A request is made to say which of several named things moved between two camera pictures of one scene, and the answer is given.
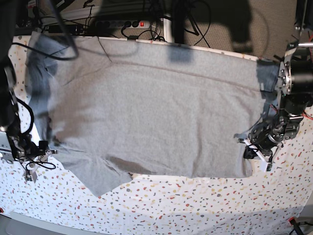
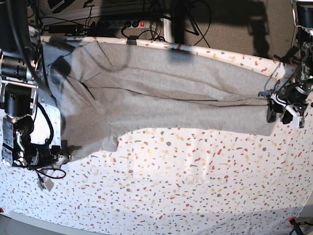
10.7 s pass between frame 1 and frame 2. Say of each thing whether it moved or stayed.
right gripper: moved
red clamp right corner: stayed
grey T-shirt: moved
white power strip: stayed
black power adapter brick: stayed
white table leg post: stayed
